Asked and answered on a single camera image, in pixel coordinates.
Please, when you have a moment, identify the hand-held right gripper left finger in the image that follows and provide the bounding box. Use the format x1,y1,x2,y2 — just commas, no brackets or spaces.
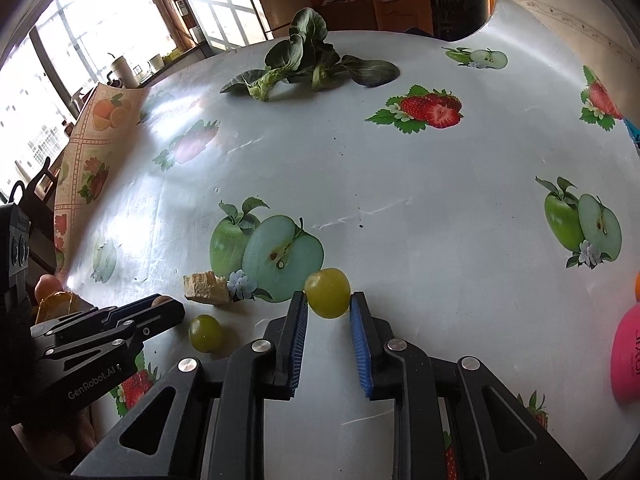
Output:
75,290,309,480

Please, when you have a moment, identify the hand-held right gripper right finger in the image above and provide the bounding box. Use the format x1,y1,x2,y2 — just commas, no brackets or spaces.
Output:
349,291,588,480

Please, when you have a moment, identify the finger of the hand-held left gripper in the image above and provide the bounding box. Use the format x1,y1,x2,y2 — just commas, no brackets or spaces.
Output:
31,293,164,342
47,297,186,356

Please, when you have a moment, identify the green grape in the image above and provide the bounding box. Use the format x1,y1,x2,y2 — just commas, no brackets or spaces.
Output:
304,267,352,320
188,314,224,354

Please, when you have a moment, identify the person's left hand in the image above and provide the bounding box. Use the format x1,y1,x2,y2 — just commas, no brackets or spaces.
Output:
12,404,98,467

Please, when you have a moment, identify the short pale sugarcane piece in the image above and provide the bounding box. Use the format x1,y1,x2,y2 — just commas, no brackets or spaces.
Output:
183,271,232,306

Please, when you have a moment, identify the dark wooden chair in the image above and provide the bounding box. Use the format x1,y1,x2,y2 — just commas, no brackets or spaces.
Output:
0,157,57,271

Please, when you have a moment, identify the fruit print tablecloth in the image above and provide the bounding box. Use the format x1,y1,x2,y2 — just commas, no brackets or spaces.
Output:
52,0,640,480

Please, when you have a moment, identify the pink thermos bottle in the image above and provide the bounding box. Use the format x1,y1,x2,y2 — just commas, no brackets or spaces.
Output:
611,302,640,406

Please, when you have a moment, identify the green bok choy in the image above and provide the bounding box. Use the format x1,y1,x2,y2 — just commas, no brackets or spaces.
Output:
220,7,401,102

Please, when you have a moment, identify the blue packet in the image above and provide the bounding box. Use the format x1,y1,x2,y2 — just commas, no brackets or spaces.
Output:
622,117,640,152

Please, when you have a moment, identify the dark slatted chair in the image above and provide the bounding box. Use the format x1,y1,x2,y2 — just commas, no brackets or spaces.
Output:
432,0,488,41

